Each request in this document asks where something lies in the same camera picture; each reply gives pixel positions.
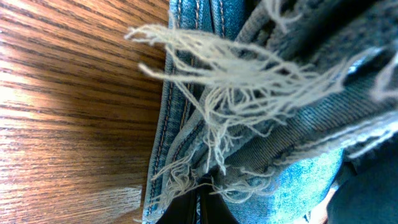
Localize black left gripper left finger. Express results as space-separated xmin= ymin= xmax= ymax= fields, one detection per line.
xmin=156 ymin=190 xmax=197 ymax=224

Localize light blue denim jeans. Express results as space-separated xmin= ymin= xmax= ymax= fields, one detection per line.
xmin=126 ymin=0 xmax=397 ymax=223

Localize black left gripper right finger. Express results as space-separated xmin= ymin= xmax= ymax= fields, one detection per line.
xmin=199 ymin=185 xmax=238 ymax=224

